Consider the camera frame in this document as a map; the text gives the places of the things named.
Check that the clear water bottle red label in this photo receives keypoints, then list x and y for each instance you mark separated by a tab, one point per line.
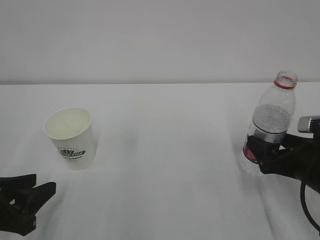
271	118

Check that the white paper cup green logo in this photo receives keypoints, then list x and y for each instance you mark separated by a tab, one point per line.
70	130

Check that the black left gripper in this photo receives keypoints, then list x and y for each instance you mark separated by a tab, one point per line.
18	215

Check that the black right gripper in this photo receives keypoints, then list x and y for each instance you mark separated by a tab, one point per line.
300	158

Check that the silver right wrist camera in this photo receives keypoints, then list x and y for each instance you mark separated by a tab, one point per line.
305	123

